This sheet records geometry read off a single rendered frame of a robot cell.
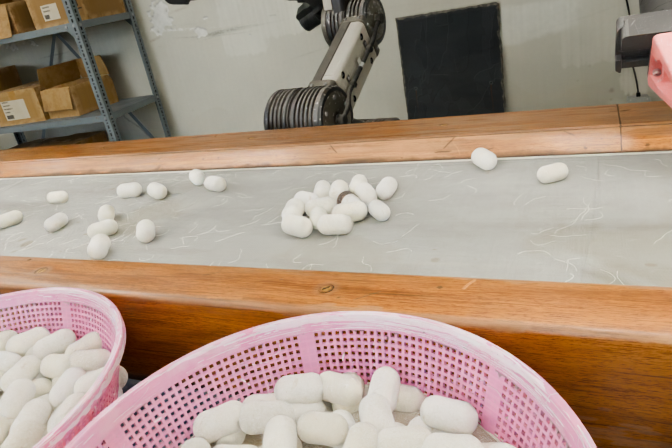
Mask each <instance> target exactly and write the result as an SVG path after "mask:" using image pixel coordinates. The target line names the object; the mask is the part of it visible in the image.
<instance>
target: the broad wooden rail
mask: <svg viewBox="0 0 672 448"><path fill-rule="evenodd" d="M477 148H485V149H487V150H489V151H490V152H492V153H494V154H495V155H496V157H497V158H511V157H535V156H560V155H584V154H608V153H632V152H657V151H672V109H671V107H670V106H669V105H668V104H667V103H666V102H665V101H652V102H639V103H625V104H612V105H598V106H585V107H571V108H558V109H544V110H531V111H517V112H504V113H490V114H477V115H463V116H450V117H436V118H423V119H409V120H396V121H382V122H369V123H355V124H342V125H333V126H315V127H301V128H288V129H274V130H261V131H247V132H234V133H220V134H207V135H193V136H180V137H166V138H153V139H139V140H126V141H112V142H99V143H85V144H72V145H58V146H45V147H31V148H18V149H4V150H0V179H1V178H25V177H49V176H74V175H98V174H122V173H147V172H171V171H192V170H194V169H198V170H219V169H244V168H268V167H292V166H317V165H341V164H365V163H390V162H414V161H438V160H462V159H471V155H472V153H473V151H474V150H475V149H477Z"/></svg>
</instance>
